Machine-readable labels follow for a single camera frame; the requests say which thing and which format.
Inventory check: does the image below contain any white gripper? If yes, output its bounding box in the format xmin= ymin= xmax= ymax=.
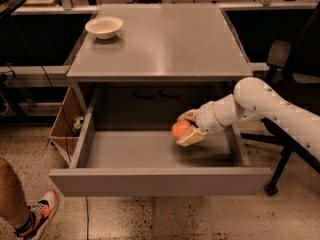
xmin=176 ymin=94 xmax=244 ymax=147

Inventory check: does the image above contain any orange fruit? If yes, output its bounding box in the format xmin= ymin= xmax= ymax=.
xmin=171 ymin=120 xmax=191 ymax=140

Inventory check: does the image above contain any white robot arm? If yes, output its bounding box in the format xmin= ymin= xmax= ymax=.
xmin=176 ymin=77 xmax=320 ymax=161

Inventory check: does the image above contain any open grey top drawer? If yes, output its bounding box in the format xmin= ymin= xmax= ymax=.
xmin=49 ymin=87 xmax=271 ymax=196

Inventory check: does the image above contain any grey metal cabinet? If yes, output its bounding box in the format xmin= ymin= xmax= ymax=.
xmin=68 ymin=4 xmax=251 ymax=130

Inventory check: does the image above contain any black office chair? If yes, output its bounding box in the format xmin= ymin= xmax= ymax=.
xmin=242 ymin=2 xmax=320 ymax=196

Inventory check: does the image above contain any cardboard box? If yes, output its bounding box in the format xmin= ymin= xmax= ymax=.
xmin=49 ymin=87 xmax=84 ymax=165

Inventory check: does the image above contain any white ceramic bowl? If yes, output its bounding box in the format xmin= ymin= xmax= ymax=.
xmin=85 ymin=16 xmax=123 ymax=40

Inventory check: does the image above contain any orange white sneaker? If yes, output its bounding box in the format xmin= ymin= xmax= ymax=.
xmin=15 ymin=190 xmax=59 ymax=240

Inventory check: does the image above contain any bare human leg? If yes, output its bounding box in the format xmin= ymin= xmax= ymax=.
xmin=0 ymin=158 xmax=32 ymax=231

